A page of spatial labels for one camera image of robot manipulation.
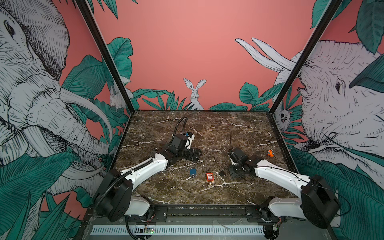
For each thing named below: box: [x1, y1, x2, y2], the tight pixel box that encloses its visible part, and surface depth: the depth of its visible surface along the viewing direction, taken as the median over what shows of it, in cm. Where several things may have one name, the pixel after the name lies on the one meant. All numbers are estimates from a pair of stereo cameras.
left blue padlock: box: [189, 168, 197, 176], surface depth 90 cm
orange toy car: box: [267, 149, 275, 158], surface depth 97 cm
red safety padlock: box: [206, 172, 215, 185], surface depth 87 cm
